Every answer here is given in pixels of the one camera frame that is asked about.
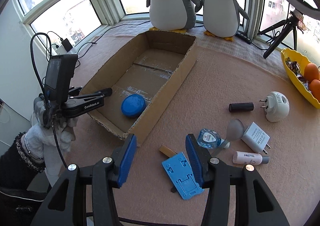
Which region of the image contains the blue phone stand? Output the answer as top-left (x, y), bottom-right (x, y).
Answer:
top-left (162, 152), bottom-right (204, 200)

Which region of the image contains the clear blue small bottle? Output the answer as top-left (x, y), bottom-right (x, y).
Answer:
top-left (197, 128), bottom-right (222, 149)

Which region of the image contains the pink tube grey cap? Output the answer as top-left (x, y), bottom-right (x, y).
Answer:
top-left (232, 151), bottom-right (270, 166)

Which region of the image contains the grey plastic spoon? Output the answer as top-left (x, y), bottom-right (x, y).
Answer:
top-left (212, 119), bottom-right (245, 157)

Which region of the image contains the blue round lid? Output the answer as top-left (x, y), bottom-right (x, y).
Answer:
top-left (120, 94), bottom-right (146, 118)

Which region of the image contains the wooden clothespin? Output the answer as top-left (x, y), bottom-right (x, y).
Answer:
top-left (159, 145), bottom-right (177, 158)

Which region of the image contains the white usb charger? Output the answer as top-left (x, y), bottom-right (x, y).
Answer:
top-left (241, 122), bottom-right (271, 154)

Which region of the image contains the white round plug-in device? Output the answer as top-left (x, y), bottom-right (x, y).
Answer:
top-left (260, 91), bottom-right (290, 122)

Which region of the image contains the black sleeved left forearm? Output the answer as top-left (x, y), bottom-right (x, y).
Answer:
top-left (1, 133), bottom-right (47, 225)

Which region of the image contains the white gloved left hand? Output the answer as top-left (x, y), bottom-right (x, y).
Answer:
top-left (21, 117), bottom-right (78, 186)

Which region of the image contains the white power strip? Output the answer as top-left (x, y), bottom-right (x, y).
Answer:
top-left (52, 44), bottom-right (77, 55)

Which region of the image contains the black power adapter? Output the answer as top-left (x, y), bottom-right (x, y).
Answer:
top-left (61, 38), bottom-right (73, 52)

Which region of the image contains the open cardboard box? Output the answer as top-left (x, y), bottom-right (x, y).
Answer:
top-left (82, 31), bottom-right (197, 145)

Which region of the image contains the black cylinder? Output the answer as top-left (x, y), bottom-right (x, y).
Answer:
top-left (228, 102), bottom-right (254, 113)

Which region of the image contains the pink table mat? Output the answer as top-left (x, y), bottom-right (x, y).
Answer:
top-left (60, 19), bottom-right (320, 226)

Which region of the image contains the yellow fruit bowl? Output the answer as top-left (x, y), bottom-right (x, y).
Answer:
top-left (280, 48), bottom-right (320, 109)

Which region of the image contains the orange fruit lower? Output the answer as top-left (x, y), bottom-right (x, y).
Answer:
top-left (309, 79), bottom-right (320, 102)

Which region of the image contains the orange fruit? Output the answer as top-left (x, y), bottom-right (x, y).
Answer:
top-left (309, 79), bottom-right (320, 102)
top-left (303, 63), bottom-right (319, 83)

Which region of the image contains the large plush penguin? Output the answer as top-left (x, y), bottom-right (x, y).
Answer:
top-left (146, 0), bottom-right (200, 33)

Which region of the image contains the orange fruit upper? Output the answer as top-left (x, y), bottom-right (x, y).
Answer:
top-left (303, 63), bottom-right (319, 83)

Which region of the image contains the small plush penguin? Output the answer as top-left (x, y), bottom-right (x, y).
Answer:
top-left (195, 0), bottom-right (250, 41)

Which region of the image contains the black tripod stand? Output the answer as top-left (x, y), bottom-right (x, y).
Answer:
top-left (257, 9), bottom-right (303, 59)

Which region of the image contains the black camera box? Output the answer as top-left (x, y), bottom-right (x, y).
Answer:
top-left (44, 54), bottom-right (78, 105)

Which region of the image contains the black cable on mat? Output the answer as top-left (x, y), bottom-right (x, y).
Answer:
top-left (75, 20), bottom-right (151, 69)

